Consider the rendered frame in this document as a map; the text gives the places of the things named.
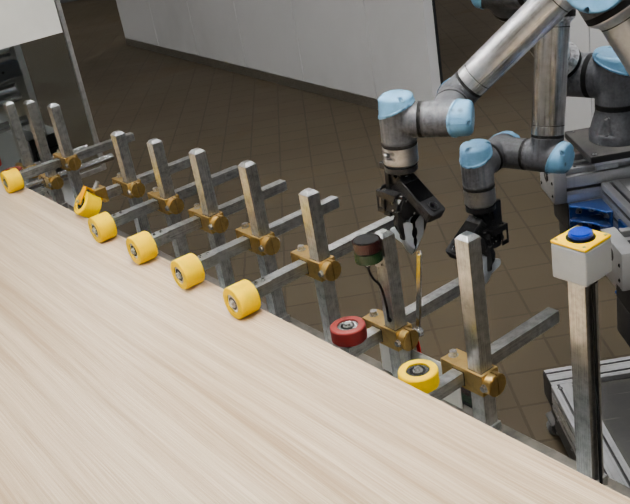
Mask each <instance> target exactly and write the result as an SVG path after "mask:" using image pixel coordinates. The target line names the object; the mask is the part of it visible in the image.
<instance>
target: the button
mask: <svg viewBox="0 0 630 504"><path fill-rule="evenodd" d="M568 237H569V238H570V239H572V240H574V241H586V240H589V239H590V238H592V237H593V230H592V229H590V228H588V227H583V226H579V227H574V228H572V229H570V230H569V231H568Z"/></svg>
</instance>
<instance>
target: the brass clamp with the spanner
mask: <svg viewBox="0 0 630 504"><path fill-rule="evenodd" d="M377 313H378V316H376V317H370V316H369V314H370V313H369V314H368V315H366V316H364V317H362V319H363V320H364V321H365V323H366V328H367V329H368V328H370V327H371V326H373V327H376V328H378V329H380V330H381V334H382V340H383V341H382V342H380V343H381V344H383V345H385V346H387V347H389V348H392V349H394V350H396V351H398V352H399V351H401V350H402V349H403V350H406V351H411V350H413V349H414V348H415V347H416V345H417V344H418V341H419V334H418V332H417V331H416V330H414V329H412V324H411V323H409V322H407V324H406V325H404V326H402V327H401V328H399V329H397V330H394V329H391V328H389V327H387V326H385V321H384V314H383V311H381V310H379V309H377Z"/></svg>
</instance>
